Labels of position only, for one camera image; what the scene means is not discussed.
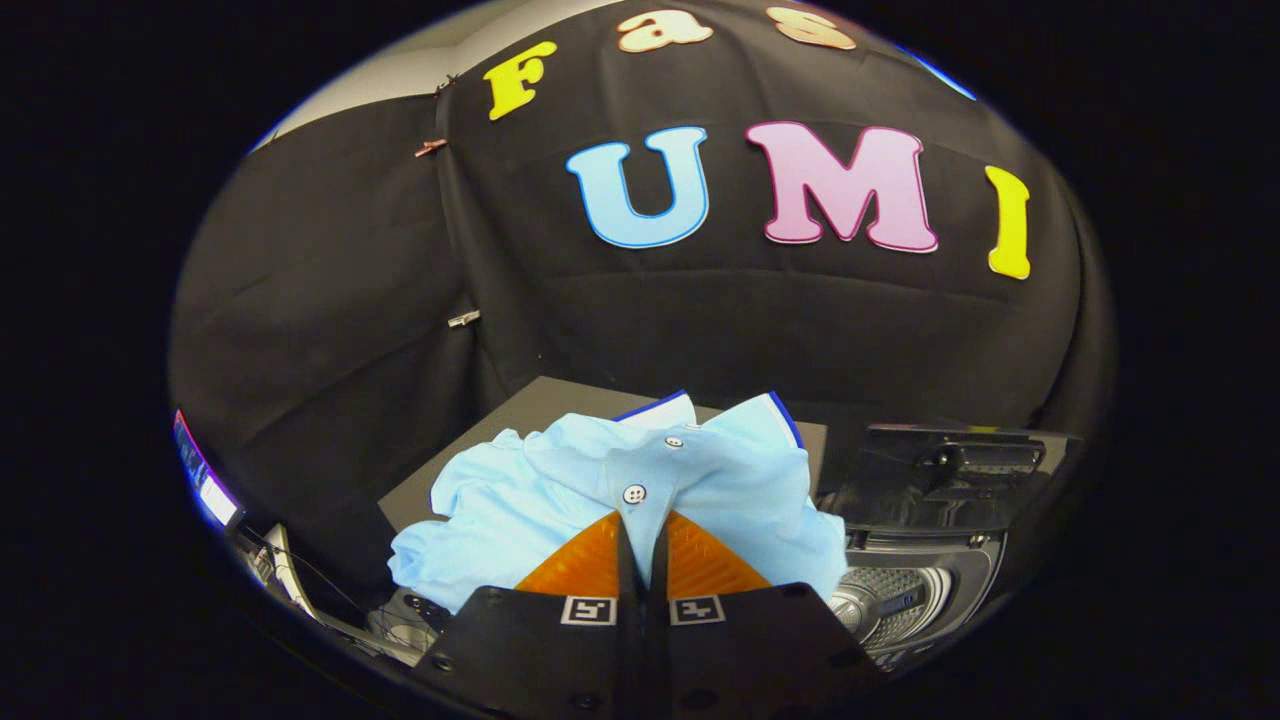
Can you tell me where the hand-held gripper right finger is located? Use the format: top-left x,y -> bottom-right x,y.
647,508 -> 888,720

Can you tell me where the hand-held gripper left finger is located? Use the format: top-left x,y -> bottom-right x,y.
413,510 -> 648,720

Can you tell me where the light blue polo shirt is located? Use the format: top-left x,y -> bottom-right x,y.
388,390 -> 849,613

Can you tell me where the grey cabinet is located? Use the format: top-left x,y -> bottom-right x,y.
378,376 -> 829,536

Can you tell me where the black backdrop cloth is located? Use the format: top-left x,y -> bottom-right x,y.
168,0 -> 1116,621

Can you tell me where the bright display screen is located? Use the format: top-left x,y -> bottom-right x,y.
173,408 -> 244,528

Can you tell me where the thin black cable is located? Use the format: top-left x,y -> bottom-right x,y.
245,525 -> 421,641

